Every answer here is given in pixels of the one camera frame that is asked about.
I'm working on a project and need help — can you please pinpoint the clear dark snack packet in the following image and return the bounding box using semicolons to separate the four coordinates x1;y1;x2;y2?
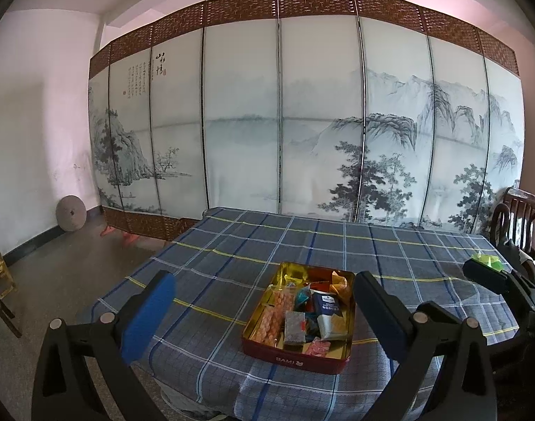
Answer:
284;311;307;346

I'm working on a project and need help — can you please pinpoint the blue white cracker packet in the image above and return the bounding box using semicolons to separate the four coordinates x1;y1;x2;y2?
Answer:
311;292;351;340

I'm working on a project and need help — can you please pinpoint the painted folding screen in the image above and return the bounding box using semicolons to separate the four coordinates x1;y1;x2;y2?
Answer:
88;0;524;242

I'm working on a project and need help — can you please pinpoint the red tin box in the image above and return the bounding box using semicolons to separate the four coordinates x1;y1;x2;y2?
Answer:
242;262;356;375

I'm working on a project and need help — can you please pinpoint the orange candy packet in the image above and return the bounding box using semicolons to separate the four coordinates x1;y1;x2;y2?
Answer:
329;270;353;305

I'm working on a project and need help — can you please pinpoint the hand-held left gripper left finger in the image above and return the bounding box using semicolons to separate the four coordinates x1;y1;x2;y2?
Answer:
31;269;177;421

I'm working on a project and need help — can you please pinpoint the small blue candy packet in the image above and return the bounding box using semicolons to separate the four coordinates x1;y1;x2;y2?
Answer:
294;285;314;312

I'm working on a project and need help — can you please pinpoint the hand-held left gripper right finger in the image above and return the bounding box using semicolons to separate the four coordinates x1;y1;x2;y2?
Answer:
353;270;498;421

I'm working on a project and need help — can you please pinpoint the pink snack packet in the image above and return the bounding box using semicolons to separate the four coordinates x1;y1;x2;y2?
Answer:
303;338;332;357

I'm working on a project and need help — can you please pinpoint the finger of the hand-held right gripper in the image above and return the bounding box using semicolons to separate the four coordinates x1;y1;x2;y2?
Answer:
463;258;535;316

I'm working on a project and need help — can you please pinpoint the green tissue pack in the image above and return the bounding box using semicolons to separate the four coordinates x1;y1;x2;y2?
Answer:
471;250;511;269

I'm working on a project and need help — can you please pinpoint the small twisted dough snack packet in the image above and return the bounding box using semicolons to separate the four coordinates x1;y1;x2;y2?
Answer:
270;285;294;312

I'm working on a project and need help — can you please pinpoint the blue plaid tablecloth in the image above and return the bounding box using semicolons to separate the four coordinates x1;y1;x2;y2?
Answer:
77;207;520;421

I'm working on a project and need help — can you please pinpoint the wooden stool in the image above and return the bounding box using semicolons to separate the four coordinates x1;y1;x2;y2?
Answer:
0;217;23;338

